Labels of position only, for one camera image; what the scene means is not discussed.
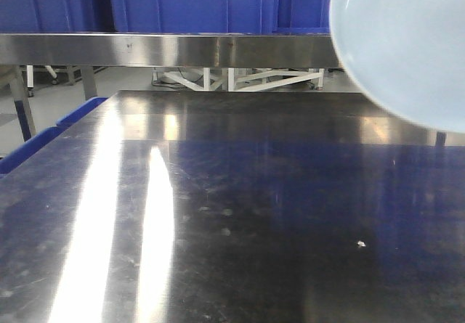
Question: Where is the white metal frame cart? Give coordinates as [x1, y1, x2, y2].
[152, 67, 325, 92]

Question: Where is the steel shelf leg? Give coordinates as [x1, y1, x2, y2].
[9, 65, 36, 142]
[81, 66, 97, 100]

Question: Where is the light blue plate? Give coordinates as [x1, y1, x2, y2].
[329, 0, 464, 133]

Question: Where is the stainless steel shelf rail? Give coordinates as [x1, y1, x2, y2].
[1, 33, 340, 68]

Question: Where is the middle blue shelf crate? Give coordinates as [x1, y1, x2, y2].
[111, 0, 279, 35]

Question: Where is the blue shelf crate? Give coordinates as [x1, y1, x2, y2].
[111, 0, 279, 35]
[275, 0, 330, 34]
[1, 0, 114, 33]

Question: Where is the blue floor bin near left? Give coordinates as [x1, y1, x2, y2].
[1, 126, 64, 176]

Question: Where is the left steel shelf leg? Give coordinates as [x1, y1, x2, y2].
[9, 65, 36, 142]

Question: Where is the left blue shelf crate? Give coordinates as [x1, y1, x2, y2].
[1, 0, 114, 33]

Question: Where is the right blue shelf crate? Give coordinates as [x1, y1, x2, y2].
[275, 0, 330, 34]

